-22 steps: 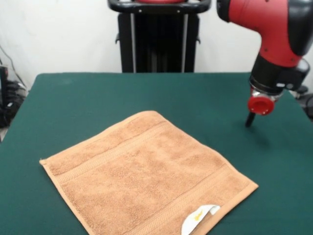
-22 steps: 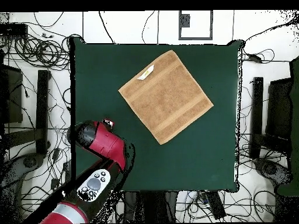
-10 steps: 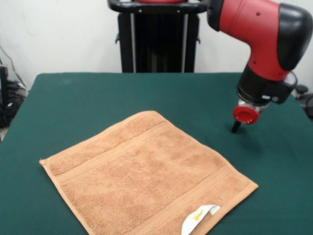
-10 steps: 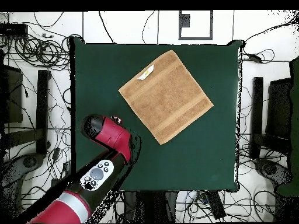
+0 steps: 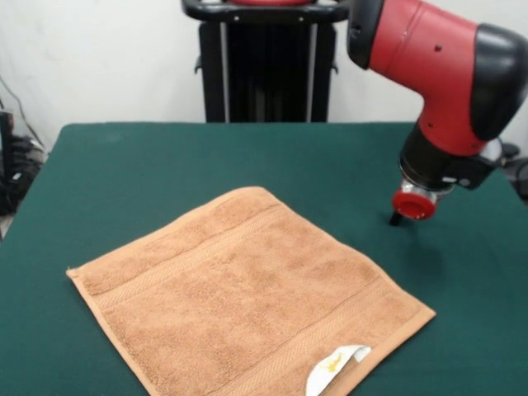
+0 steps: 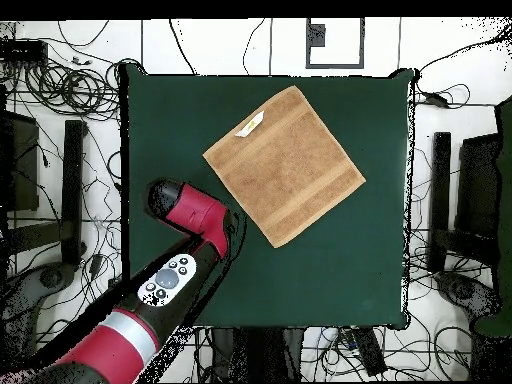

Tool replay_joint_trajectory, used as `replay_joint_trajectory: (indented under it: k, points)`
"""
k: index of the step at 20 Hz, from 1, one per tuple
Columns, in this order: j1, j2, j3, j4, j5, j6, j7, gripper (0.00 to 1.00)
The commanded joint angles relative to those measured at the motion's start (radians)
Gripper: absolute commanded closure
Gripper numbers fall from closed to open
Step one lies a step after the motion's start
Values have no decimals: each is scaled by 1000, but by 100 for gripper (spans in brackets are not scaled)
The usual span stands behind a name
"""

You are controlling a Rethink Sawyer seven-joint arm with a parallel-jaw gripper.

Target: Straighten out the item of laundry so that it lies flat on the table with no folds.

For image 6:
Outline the tan terry towel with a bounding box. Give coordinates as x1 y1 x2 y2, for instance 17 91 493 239
202 84 367 249

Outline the dark green table cloth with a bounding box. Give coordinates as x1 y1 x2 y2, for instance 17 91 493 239
119 63 417 331

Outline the black power adapter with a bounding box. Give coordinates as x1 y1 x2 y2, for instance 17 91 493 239
88 253 105 279
423 92 450 108

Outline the black power strip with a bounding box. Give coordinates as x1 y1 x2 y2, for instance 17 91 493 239
351 327 388 377

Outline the grey chair base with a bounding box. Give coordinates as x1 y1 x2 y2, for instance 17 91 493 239
434 270 501 321
0 263 77 369

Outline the black equipment box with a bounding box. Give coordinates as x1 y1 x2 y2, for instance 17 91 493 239
455 133 501 241
0 110 41 213

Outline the dark green draped cloth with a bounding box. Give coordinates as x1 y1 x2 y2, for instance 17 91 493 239
473 95 512 337

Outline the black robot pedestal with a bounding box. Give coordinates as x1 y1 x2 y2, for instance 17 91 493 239
210 327 306 383

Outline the black stand frame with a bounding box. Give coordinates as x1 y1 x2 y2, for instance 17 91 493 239
5 119 88 267
426 131 499 273

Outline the grey square floor frame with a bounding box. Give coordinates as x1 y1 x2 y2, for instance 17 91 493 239
305 17 366 70

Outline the coiled black cable bundle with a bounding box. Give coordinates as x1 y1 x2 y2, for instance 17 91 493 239
23 57 121 121

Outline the black box with cables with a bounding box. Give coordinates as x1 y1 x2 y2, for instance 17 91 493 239
0 38 49 63

